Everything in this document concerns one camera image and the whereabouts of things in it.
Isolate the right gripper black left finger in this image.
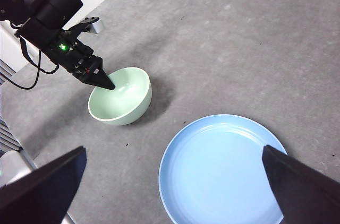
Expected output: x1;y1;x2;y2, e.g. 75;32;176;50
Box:
0;146;88;224

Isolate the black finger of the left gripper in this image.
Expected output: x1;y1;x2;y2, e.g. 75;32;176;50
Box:
79;62;116;92

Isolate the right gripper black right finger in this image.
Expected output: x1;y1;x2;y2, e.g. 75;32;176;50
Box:
262;144;340;224

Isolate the green ribbed bowl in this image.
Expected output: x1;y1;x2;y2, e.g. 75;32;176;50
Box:
87;66;153;126

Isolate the blue round plate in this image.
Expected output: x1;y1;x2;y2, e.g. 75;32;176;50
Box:
158;114;289;224

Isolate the white rounded device housing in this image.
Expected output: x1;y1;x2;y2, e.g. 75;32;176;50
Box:
0;151;34;187

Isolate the grey ribbed metal panel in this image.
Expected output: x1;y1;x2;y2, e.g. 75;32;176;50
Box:
0;117;22;153
0;59;14;84

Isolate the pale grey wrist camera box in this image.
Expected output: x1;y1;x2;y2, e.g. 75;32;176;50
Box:
79;16;104;35

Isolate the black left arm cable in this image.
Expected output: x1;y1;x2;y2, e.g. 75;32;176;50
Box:
2;37;60;90

